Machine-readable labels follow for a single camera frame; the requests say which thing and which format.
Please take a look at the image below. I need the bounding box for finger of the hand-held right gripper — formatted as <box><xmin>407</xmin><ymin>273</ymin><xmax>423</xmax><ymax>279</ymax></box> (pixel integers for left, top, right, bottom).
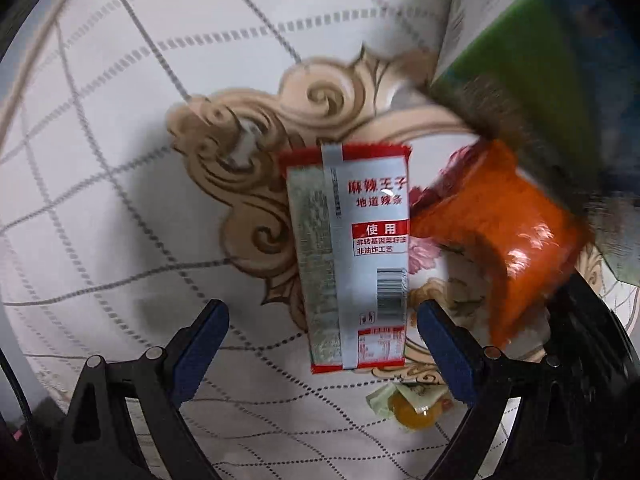
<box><xmin>545</xmin><ymin>270</ymin><xmax>608</xmax><ymax>361</ymax></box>

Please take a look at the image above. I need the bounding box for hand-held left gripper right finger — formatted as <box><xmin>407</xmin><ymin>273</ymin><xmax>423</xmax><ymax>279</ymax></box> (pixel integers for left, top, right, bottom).
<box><xmin>416</xmin><ymin>300</ymin><xmax>593</xmax><ymax>480</ymax></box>

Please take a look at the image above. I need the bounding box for white diamond pattern blanket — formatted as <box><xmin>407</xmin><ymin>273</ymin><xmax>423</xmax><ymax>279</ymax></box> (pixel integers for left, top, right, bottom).
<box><xmin>0</xmin><ymin>0</ymin><xmax>618</xmax><ymax>480</ymax></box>

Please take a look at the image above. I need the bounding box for cardboard box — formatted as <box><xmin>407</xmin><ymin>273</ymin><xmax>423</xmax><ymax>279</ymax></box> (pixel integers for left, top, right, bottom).
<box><xmin>429</xmin><ymin>0</ymin><xmax>640</xmax><ymax>286</ymax></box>

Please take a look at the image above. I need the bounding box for orange snack packet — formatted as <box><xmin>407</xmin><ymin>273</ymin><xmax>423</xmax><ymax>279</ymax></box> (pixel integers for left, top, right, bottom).
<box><xmin>407</xmin><ymin>139</ymin><xmax>587</xmax><ymax>350</ymax></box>

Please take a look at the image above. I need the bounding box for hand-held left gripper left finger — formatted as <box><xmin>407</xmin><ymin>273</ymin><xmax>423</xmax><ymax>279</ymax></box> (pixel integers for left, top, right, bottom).
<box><xmin>54</xmin><ymin>299</ymin><xmax>230</xmax><ymax>480</ymax></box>

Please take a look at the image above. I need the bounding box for red and silver snack packet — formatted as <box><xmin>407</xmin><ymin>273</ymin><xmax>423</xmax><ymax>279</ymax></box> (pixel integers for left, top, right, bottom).
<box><xmin>277</xmin><ymin>141</ymin><xmax>413</xmax><ymax>375</ymax></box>

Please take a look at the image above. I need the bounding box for black cable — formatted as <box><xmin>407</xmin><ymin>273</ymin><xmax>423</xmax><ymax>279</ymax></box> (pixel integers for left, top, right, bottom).
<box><xmin>0</xmin><ymin>345</ymin><xmax>38</xmax><ymax>480</ymax></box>

